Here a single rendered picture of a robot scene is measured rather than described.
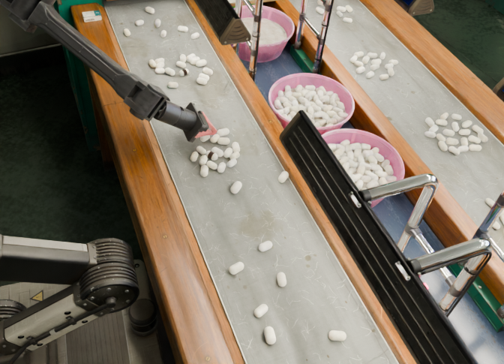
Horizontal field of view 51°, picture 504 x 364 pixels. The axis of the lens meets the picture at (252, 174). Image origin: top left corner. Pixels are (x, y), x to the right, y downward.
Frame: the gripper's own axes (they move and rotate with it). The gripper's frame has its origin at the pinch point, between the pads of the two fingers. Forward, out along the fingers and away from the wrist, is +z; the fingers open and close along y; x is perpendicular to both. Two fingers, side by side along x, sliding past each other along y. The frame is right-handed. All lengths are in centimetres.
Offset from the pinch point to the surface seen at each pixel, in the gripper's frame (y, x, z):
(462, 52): 98, -67, 206
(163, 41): 50, 2, 2
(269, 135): -6.7, -9.4, 11.1
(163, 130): 6.8, 9.8, -8.7
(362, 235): -64, -27, -19
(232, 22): 0.8, -29.0, -18.0
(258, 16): 22.2, -29.3, 3.7
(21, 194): 64, 99, 0
